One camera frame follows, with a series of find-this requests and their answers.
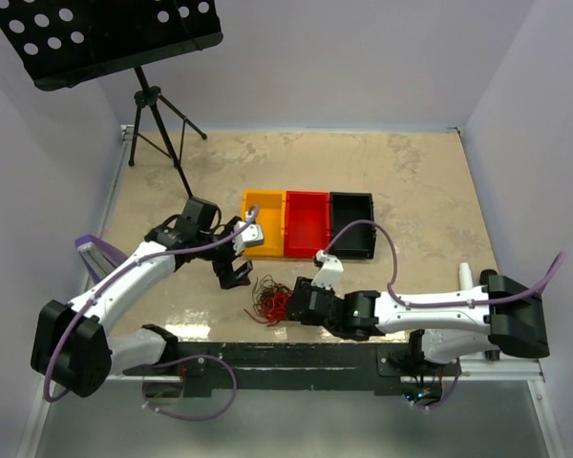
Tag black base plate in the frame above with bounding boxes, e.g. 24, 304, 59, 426
131, 341, 462, 398

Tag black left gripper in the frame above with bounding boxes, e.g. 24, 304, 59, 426
197, 217, 253, 288

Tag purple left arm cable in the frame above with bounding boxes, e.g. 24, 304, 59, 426
43, 204, 262, 421

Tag red wire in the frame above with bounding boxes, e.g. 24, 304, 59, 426
243, 290, 295, 328

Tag black plastic bin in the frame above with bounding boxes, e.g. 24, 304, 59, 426
328, 192, 376, 260

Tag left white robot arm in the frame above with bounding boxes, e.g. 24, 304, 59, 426
31, 198, 264, 403

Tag black perforated music stand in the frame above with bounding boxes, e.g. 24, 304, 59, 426
0, 1, 223, 174

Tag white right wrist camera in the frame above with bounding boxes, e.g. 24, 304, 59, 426
311, 250, 344, 291

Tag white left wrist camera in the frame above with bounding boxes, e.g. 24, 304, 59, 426
232, 220, 265, 256

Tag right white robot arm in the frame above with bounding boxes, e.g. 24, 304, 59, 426
286, 275, 550, 375

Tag red plastic bin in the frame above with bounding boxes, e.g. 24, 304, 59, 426
284, 191, 330, 258

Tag white microphone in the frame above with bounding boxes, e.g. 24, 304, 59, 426
458, 262, 475, 290

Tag yellow plastic bin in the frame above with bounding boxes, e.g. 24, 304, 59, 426
242, 189, 287, 258

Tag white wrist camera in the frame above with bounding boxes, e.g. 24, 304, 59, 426
232, 220, 265, 256
311, 250, 344, 291

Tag black microphone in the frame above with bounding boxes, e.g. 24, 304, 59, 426
479, 269, 497, 286

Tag purple plastic holder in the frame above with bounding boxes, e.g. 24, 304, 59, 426
74, 235, 128, 283

